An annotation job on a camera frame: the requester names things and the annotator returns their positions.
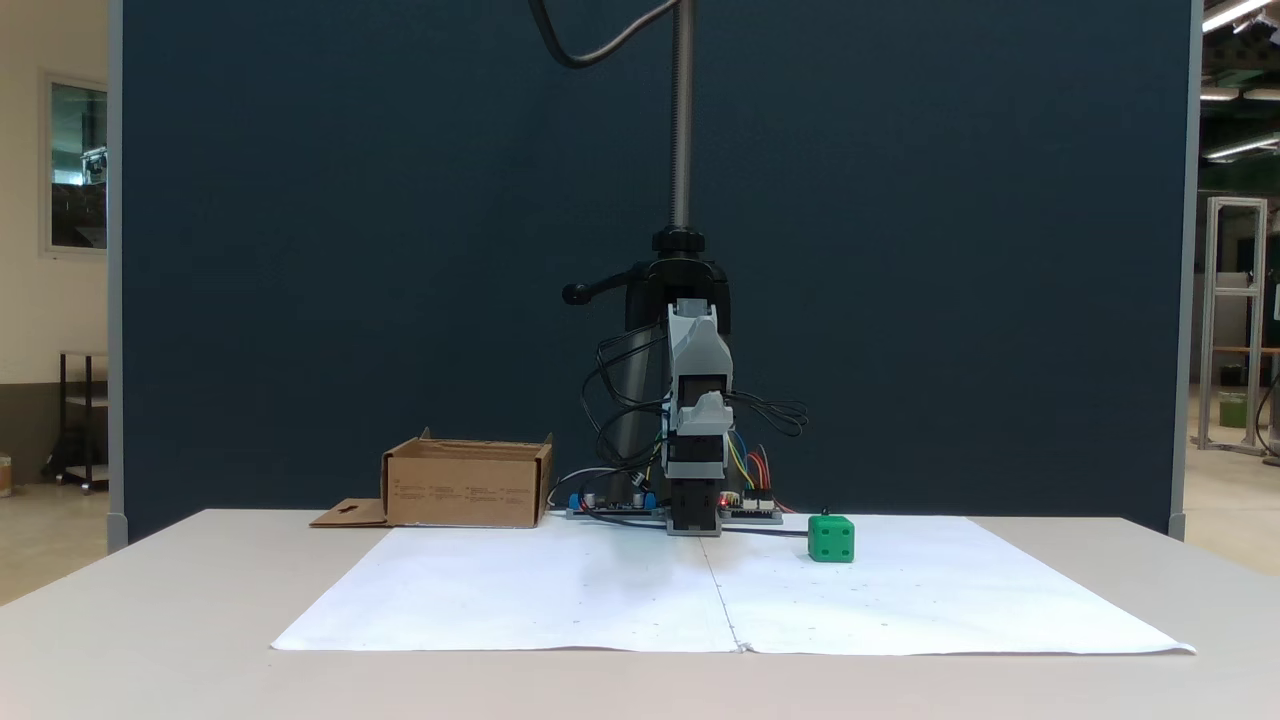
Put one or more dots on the long ceiling light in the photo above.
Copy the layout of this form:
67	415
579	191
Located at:
1232	12

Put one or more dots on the aluminium profile frame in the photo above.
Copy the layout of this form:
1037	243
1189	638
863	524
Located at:
1235	290

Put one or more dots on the green dice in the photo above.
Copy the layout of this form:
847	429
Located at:
830	540

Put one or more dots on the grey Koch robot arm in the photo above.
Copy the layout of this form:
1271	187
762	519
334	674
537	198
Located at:
697	350

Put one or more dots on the dark blue partition panel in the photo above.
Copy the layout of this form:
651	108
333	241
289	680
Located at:
300	250

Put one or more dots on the green bucket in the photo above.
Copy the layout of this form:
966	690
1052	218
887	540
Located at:
1232	411

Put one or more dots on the white paper sheet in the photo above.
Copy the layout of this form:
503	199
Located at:
520	590
930	600

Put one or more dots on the wall window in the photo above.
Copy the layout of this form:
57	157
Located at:
78	165

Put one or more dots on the black tripod with metal pole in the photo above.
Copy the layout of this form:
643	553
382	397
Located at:
681	120

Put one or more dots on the brown cardboard box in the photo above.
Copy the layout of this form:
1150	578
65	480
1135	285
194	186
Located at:
465	490

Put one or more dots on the grey wedge gripper finger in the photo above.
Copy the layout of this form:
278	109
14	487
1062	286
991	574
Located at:
705	416

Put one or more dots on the circuit board with white connectors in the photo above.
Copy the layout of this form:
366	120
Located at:
752	510

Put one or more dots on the black shelf cart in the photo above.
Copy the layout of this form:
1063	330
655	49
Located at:
62	420

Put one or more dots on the circuit board with blue parts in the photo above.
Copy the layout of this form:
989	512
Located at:
610	508

